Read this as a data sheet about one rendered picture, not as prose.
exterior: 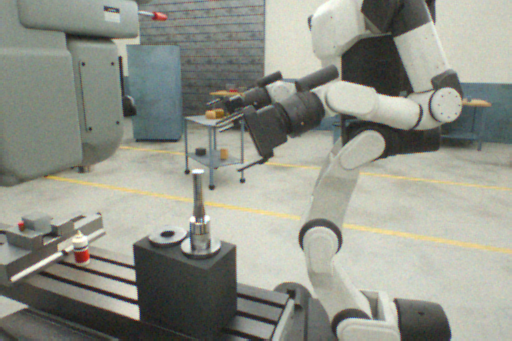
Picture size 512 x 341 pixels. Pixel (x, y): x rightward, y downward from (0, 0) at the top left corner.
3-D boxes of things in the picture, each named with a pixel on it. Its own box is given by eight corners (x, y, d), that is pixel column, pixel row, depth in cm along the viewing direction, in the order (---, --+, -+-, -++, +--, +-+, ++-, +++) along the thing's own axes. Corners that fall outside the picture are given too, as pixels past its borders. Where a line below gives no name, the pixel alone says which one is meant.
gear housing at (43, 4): (75, 41, 102) (71, 5, 99) (142, 38, 93) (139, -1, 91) (-56, 33, 71) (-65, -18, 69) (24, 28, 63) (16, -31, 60)
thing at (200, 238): (208, 250, 77) (207, 228, 75) (187, 248, 77) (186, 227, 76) (213, 239, 81) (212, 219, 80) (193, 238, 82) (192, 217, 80)
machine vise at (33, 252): (78, 225, 131) (74, 199, 129) (107, 233, 125) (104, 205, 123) (-21, 275, 100) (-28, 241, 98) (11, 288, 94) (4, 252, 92)
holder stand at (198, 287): (170, 284, 97) (166, 219, 92) (237, 311, 86) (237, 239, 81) (138, 310, 86) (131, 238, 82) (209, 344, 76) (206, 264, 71)
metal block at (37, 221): (39, 227, 112) (36, 210, 110) (51, 231, 109) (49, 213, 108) (23, 234, 107) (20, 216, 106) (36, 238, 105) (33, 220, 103)
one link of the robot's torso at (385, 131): (385, 150, 115) (383, 115, 113) (394, 161, 102) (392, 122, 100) (346, 154, 118) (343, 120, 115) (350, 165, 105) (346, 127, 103)
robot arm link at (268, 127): (258, 159, 80) (303, 137, 82) (269, 164, 71) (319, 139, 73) (236, 109, 78) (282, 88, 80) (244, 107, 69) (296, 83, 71)
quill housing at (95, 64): (82, 149, 106) (70, 40, 98) (136, 155, 98) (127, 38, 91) (23, 166, 88) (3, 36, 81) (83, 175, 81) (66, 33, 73)
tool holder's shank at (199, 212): (204, 222, 76) (203, 173, 73) (190, 221, 76) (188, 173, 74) (208, 216, 79) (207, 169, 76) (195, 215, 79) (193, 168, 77)
